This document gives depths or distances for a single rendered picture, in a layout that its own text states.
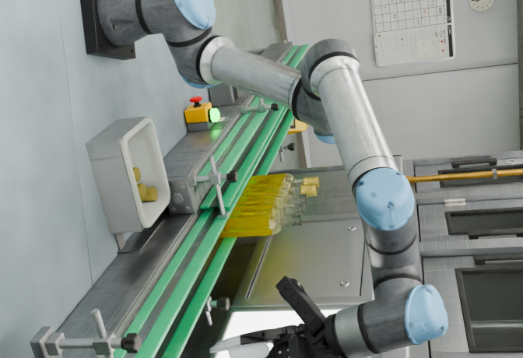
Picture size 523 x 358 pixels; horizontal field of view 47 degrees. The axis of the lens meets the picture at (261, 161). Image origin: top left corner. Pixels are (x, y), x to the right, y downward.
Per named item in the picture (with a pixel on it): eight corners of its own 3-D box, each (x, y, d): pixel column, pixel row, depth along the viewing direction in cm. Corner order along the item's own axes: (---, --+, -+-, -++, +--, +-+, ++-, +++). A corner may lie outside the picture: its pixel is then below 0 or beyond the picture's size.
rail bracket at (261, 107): (239, 115, 206) (278, 111, 203) (235, 95, 204) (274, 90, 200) (242, 112, 210) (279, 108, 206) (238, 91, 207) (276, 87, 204)
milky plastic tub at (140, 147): (112, 234, 139) (147, 232, 137) (85, 142, 131) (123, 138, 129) (141, 201, 155) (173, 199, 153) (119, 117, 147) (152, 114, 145)
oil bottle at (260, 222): (203, 240, 161) (282, 235, 156) (199, 220, 159) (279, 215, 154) (209, 229, 166) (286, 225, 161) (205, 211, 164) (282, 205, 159)
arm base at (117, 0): (96, -30, 136) (136, -36, 133) (129, -7, 150) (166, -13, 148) (97, 36, 135) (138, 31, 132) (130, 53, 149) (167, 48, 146)
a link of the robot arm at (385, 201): (345, 3, 113) (434, 196, 79) (353, 50, 121) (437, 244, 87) (286, 21, 114) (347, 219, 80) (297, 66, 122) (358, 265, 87)
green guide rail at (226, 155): (194, 184, 156) (224, 181, 154) (194, 180, 156) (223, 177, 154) (294, 47, 315) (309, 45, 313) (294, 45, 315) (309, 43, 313)
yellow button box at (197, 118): (187, 131, 192) (208, 129, 190) (181, 109, 189) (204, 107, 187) (193, 124, 198) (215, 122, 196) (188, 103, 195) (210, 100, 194)
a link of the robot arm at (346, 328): (352, 299, 89) (376, 309, 95) (325, 307, 91) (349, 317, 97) (363, 350, 86) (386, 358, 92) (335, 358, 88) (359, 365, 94)
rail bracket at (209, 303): (174, 330, 138) (230, 329, 135) (167, 305, 136) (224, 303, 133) (180, 320, 142) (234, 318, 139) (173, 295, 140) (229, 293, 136)
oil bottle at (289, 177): (226, 201, 182) (296, 196, 177) (222, 184, 180) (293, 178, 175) (229, 194, 187) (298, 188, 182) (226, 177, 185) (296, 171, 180)
